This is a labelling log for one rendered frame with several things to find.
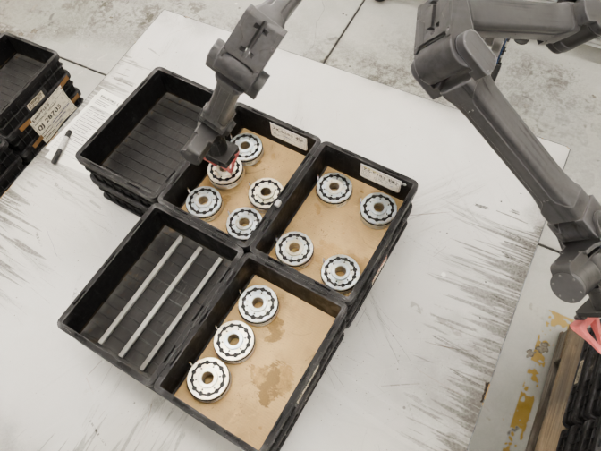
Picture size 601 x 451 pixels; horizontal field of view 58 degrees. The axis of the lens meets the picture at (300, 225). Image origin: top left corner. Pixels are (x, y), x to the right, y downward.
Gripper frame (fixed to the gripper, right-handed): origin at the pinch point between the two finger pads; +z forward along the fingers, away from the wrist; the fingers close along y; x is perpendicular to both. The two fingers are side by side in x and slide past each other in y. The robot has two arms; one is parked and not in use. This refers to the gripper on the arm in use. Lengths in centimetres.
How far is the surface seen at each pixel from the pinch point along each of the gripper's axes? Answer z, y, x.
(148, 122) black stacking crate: 6.5, -35.2, 5.6
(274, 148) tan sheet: 7.7, 5.5, 16.4
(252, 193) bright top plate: 4.4, 10.1, -1.8
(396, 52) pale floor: 93, -11, 148
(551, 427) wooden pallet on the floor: 79, 120, 0
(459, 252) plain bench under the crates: 22, 68, 18
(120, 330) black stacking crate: 6, 1, -52
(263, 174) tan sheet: 7.5, 7.8, 6.8
